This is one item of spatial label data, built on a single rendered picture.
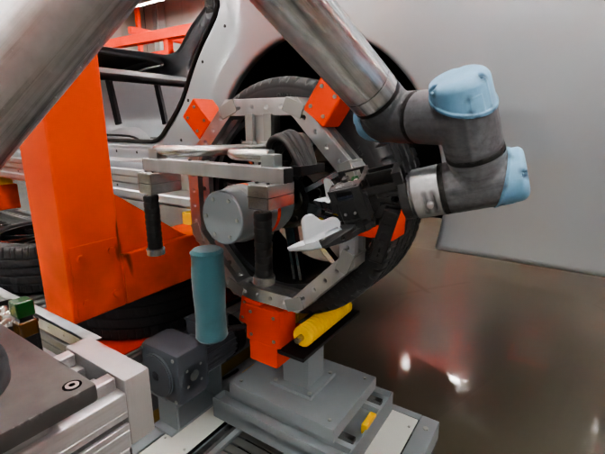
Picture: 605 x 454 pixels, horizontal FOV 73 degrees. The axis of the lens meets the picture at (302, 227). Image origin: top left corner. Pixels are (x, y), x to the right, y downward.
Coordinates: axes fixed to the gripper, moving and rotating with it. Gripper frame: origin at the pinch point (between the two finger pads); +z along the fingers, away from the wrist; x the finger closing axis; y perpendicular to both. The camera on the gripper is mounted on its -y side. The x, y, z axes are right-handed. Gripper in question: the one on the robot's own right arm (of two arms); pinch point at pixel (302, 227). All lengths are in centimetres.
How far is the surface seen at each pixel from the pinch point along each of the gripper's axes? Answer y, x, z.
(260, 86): 18, -45, 21
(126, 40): 129, -872, 767
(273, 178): 7.0, -7.9, 6.1
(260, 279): -8.9, 2.0, 12.6
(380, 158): -3.9, -31.3, -7.9
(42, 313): -23, -12, 123
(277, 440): -73, -1, 41
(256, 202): 4.8, -4.1, 9.5
